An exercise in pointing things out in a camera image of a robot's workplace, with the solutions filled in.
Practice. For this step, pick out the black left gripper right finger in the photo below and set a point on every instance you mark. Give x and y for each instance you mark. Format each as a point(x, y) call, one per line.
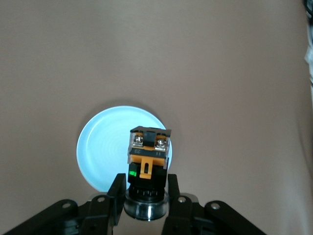
point(190, 218)

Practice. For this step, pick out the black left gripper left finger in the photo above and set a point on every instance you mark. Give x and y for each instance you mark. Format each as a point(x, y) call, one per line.
point(97, 215)

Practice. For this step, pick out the orange black push-button switch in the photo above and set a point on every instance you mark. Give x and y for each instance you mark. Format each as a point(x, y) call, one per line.
point(146, 156)

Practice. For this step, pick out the light blue round plate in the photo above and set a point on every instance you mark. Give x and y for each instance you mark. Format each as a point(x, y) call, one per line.
point(102, 147)

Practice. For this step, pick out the brown table mat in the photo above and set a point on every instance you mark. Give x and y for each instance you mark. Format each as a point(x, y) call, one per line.
point(220, 98)

